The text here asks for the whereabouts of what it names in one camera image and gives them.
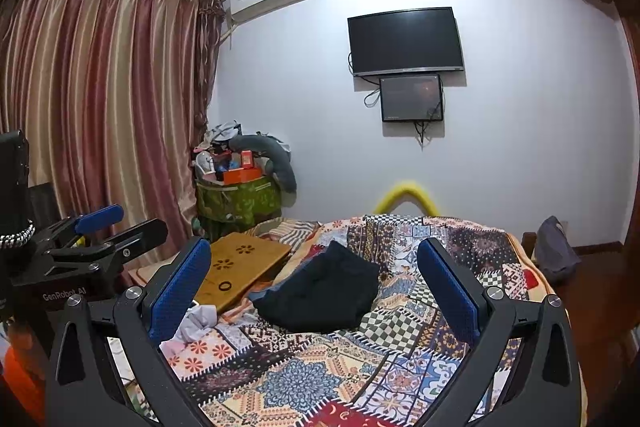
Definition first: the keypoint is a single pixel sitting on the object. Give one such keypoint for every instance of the white crumpled garment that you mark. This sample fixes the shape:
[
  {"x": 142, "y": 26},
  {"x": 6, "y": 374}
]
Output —
[{"x": 196, "y": 323}]

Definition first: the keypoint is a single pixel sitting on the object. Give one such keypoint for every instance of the folded blue jeans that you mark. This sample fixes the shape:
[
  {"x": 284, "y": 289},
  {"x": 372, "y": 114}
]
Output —
[{"x": 259, "y": 293}]

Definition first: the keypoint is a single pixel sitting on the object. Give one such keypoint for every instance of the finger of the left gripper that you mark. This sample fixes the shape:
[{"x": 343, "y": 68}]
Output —
[
  {"x": 99, "y": 220},
  {"x": 134, "y": 242}
]

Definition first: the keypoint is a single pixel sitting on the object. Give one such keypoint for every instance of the orange box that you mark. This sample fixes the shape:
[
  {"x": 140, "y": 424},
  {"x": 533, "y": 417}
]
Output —
[{"x": 242, "y": 168}]

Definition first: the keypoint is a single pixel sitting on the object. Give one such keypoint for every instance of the folded dark teal garment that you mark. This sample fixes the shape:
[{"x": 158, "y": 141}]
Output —
[{"x": 332, "y": 291}]

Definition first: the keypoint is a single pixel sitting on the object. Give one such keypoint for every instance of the yellow curved headboard cushion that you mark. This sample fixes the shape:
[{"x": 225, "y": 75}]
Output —
[{"x": 407, "y": 190}]

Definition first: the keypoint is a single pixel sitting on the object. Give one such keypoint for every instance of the wall mounted black television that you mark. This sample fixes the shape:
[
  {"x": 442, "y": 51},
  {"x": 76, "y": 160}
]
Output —
[{"x": 398, "y": 42}]

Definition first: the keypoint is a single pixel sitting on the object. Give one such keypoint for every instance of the grey neck pillow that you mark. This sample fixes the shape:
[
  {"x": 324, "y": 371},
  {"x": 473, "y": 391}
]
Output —
[{"x": 278, "y": 164}]

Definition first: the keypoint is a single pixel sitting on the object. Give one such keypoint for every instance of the grey bag on nightstand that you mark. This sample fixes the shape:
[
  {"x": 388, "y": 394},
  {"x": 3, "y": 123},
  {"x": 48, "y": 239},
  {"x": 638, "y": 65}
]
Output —
[{"x": 554, "y": 256}]

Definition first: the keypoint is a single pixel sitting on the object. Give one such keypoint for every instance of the patchwork patterned bedspread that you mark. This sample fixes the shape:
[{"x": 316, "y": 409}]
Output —
[{"x": 389, "y": 370}]

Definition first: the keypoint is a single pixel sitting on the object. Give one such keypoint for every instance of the green fabric storage basket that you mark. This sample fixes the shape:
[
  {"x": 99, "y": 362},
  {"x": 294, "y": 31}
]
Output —
[{"x": 236, "y": 208}]

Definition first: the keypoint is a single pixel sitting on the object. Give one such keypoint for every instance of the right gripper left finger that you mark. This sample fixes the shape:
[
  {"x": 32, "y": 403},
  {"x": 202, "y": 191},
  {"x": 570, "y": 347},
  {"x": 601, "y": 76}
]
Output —
[{"x": 83, "y": 387}]

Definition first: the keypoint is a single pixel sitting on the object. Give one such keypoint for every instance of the pink striped curtain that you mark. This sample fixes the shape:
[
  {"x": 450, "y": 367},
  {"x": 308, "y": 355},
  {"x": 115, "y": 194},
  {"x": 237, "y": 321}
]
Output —
[{"x": 112, "y": 96}]

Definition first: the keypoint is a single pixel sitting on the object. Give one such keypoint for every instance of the small wall monitor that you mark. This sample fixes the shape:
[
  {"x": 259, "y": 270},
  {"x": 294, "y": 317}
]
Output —
[{"x": 407, "y": 98}]

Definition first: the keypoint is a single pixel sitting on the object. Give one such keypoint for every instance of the wooden lap desk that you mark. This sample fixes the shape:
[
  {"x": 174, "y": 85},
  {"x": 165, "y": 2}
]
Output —
[{"x": 238, "y": 261}]

